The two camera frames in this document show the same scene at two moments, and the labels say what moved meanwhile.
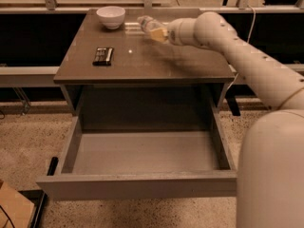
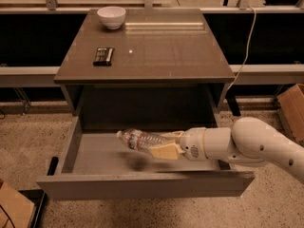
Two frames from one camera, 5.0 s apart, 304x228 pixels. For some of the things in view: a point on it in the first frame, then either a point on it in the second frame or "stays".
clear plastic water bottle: [147, 23] → [141, 141]
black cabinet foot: [52, 166] stays
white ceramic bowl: [111, 16] stays
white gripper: [173, 32] → [192, 142]
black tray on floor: [39, 198] stays
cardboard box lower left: [15, 210] stays
